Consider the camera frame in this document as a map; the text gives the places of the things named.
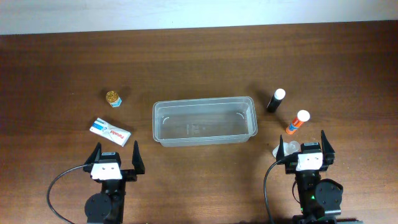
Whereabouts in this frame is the black bottle white cap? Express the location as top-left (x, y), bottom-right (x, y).
top-left (266, 88), bottom-right (286, 113)

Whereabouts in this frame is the white clear-capped bottle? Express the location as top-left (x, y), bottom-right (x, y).
top-left (283, 141), bottom-right (300, 156)

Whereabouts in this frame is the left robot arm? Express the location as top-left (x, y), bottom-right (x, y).
top-left (83, 141), bottom-right (146, 224)

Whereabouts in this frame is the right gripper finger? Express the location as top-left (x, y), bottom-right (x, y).
top-left (321, 130), bottom-right (335, 165)
top-left (275, 135), bottom-right (285, 161)

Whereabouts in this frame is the white Panadol box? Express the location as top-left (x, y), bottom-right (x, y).
top-left (90, 118), bottom-right (131, 147)

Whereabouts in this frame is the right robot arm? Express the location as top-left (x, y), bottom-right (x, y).
top-left (276, 131), bottom-right (360, 224)

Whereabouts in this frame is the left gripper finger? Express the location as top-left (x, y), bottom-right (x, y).
top-left (132, 141), bottom-right (146, 175)
top-left (85, 142), bottom-right (101, 165)

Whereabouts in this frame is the small gold-lidded jar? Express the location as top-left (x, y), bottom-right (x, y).
top-left (106, 91), bottom-right (122, 108)

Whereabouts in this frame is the clear plastic container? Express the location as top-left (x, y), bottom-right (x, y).
top-left (152, 96), bottom-right (258, 147)

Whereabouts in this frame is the orange tube white cap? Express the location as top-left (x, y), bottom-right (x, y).
top-left (285, 110), bottom-right (310, 134)

